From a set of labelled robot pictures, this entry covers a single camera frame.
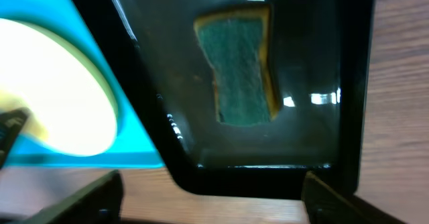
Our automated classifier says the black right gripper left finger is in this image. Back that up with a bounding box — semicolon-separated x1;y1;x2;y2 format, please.
22;170;123;224

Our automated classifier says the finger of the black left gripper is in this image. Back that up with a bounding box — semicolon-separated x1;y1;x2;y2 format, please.
0;108;29;168

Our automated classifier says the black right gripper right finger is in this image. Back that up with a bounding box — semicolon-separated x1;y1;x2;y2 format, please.
301;172;405;224

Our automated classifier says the yellow plate with sauce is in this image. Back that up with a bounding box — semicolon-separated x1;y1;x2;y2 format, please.
1;19;119;156

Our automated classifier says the green yellow sponge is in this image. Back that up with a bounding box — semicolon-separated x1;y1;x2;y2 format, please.
194;4;280;127

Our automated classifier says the teal plastic tray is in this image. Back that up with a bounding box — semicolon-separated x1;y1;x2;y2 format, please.
1;0;164;168

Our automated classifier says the black rectangular water tray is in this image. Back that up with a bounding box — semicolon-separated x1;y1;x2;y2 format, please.
72;0;375;200

